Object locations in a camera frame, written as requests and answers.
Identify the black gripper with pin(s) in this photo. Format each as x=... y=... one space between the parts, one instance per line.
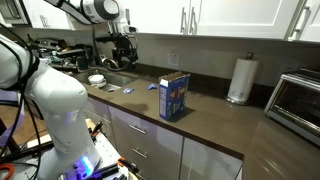
x=128 y=46

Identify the blue sachet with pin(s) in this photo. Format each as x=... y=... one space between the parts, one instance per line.
x=128 y=90
x=152 y=86

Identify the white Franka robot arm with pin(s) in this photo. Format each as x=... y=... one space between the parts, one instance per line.
x=60 y=100

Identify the blue snack box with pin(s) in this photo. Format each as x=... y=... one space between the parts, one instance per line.
x=171 y=96

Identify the chrome faucet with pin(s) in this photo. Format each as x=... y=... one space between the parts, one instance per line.
x=110 y=61

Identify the steel kitchen sink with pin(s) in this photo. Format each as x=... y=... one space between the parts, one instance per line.
x=115 y=80

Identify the white bowl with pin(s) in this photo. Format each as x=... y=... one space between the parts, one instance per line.
x=96 y=80

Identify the white upper cabinet door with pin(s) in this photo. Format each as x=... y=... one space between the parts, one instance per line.
x=243 y=16
x=153 y=15

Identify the black dish rack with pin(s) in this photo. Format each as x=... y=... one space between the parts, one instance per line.
x=63 y=53

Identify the perforated robot mounting table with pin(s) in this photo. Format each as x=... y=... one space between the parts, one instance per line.
x=106 y=150

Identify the white paper towel roll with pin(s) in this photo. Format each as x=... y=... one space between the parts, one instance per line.
x=242 y=80

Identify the silver toaster oven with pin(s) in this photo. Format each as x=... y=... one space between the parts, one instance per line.
x=295 y=103

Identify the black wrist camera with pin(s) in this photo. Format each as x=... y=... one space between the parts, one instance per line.
x=108 y=38

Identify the white wall outlet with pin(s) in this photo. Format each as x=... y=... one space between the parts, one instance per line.
x=173 y=59

